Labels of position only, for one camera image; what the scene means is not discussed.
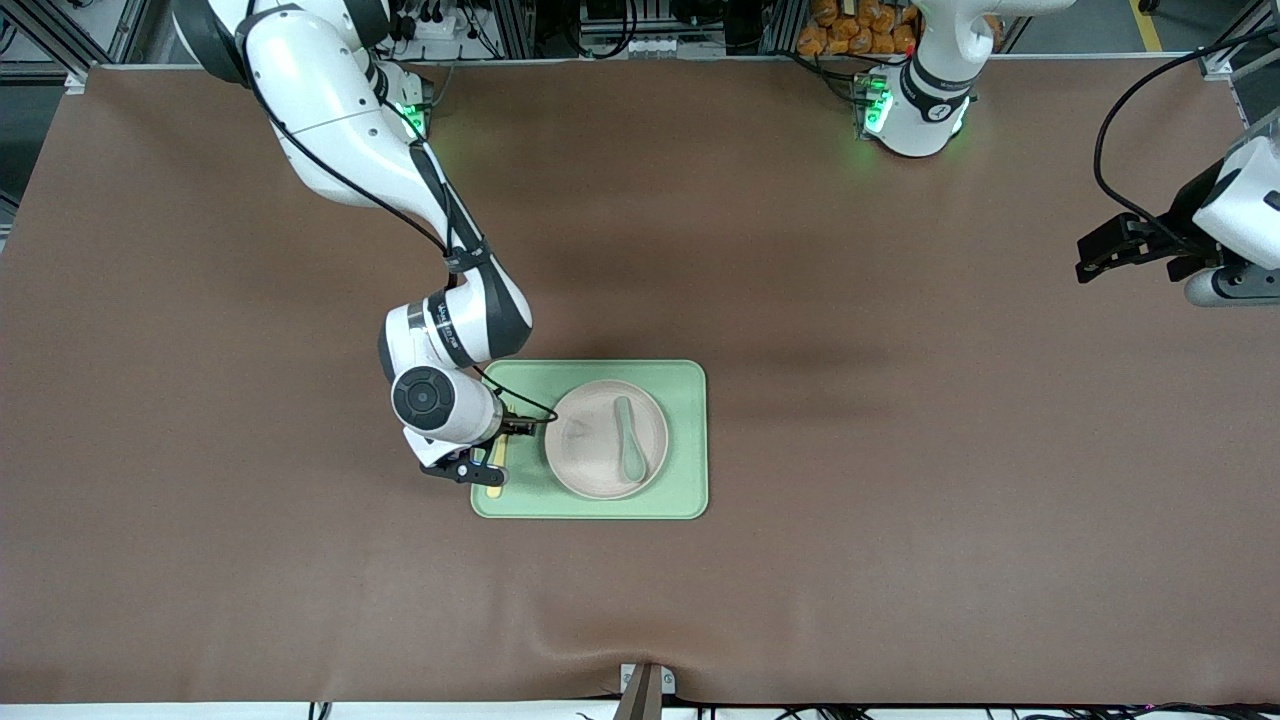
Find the metal clamp bracket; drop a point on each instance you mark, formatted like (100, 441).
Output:
(645, 690)

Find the grey-green plastic spoon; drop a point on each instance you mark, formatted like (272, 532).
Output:
(634, 450)

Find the orange package pile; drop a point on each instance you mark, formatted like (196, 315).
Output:
(860, 25)

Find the light green rectangular tray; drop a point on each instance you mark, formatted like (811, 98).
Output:
(690, 440)

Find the aluminium frame post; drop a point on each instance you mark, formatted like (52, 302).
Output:
(1225, 55)
(60, 40)

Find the round beige plate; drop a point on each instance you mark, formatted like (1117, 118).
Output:
(590, 450)

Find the white power strip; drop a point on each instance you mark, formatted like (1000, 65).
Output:
(428, 25)

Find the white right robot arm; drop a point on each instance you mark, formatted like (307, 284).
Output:
(320, 100)

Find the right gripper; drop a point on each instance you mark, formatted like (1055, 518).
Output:
(513, 425)

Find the yellow plastic fork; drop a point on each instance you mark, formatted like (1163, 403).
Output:
(496, 480)

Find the white connector strip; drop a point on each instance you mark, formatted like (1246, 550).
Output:
(640, 47)

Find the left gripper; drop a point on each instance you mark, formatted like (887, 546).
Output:
(1172, 240)

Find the brown table mat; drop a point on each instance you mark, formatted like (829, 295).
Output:
(300, 560)

